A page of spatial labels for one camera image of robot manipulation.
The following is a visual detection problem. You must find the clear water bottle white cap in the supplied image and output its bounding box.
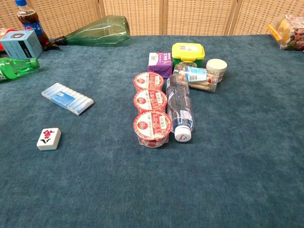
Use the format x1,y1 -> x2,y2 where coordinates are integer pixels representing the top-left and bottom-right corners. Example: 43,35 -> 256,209
166,73 -> 195,143

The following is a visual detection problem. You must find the clear bag with yellow snacks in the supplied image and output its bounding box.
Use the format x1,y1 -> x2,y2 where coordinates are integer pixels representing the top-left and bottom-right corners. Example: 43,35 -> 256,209
266,13 -> 304,52

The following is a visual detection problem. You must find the light blue cardboard box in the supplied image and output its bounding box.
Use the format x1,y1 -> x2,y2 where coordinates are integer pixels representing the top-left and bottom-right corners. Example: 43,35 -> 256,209
0,30 -> 43,60

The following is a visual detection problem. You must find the purple carton box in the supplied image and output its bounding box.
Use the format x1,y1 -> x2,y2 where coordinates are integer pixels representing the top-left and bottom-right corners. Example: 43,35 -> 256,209
147,52 -> 173,79

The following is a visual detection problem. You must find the green plastic soda bottle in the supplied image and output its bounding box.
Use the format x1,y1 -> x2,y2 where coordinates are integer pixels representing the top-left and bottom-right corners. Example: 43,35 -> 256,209
0,57 -> 40,83

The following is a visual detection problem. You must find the clear jar of wooden sticks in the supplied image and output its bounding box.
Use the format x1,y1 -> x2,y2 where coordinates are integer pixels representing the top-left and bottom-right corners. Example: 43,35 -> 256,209
173,64 -> 220,93

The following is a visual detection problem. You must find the wicker folding screen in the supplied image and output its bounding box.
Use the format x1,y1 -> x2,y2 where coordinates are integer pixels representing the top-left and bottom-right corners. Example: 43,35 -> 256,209
0,0 -> 304,39

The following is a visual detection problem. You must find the green container with yellow lid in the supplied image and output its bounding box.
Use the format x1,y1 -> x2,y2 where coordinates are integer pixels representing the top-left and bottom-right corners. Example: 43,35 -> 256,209
171,42 -> 206,70

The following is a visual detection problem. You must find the red lidded yoghurt cup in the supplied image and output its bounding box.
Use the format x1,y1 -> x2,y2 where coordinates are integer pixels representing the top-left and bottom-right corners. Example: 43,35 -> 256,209
133,111 -> 172,149
133,89 -> 168,113
133,72 -> 165,93

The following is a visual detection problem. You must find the green glass vase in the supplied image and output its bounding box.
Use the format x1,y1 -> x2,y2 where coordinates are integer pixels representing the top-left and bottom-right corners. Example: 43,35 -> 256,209
62,15 -> 131,47

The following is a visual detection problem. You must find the cola bottle with blue cap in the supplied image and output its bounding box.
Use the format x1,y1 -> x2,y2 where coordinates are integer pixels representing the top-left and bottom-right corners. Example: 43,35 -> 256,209
15,0 -> 50,49

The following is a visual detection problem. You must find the blue table cloth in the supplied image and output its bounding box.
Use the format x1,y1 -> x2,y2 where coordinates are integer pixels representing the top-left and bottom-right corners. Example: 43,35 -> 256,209
0,34 -> 304,228

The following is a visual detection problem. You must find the white lidded jar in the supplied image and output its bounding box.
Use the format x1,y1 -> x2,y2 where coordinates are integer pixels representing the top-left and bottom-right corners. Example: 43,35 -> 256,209
205,58 -> 228,83

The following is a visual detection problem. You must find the white mahjong tile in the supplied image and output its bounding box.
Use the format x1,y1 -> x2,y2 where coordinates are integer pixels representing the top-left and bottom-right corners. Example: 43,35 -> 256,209
36,127 -> 62,152

